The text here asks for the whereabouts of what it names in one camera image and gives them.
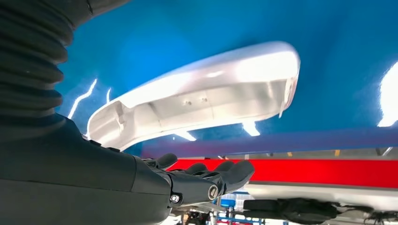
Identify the white table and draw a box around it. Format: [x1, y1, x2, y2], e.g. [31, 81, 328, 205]
[245, 183, 398, 212]

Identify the blue steel shelf rack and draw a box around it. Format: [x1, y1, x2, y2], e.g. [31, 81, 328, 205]
[56, 0, 398, 159]

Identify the red barrier tape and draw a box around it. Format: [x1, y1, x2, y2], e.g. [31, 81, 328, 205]
[168, 159, 398, 189]

